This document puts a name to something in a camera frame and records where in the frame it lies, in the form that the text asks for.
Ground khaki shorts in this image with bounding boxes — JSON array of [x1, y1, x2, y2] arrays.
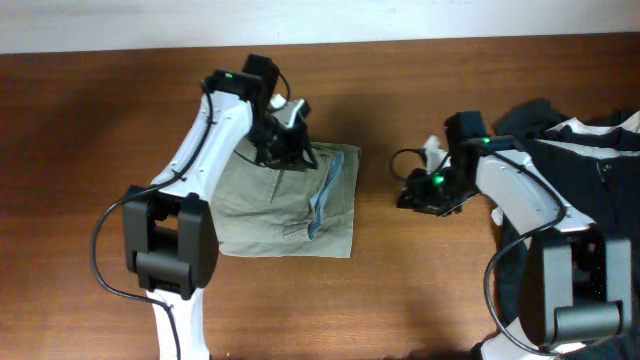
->
[[211, 140, 361, 258]]

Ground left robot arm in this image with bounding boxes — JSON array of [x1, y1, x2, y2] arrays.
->
[[116, 54, 318, 359]]

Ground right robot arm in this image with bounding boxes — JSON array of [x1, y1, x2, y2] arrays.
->
[[397, 112, 639, 359]]

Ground dark shirt with white collar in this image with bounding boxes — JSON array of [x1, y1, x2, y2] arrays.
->
[[495, 99, 639, 359]]

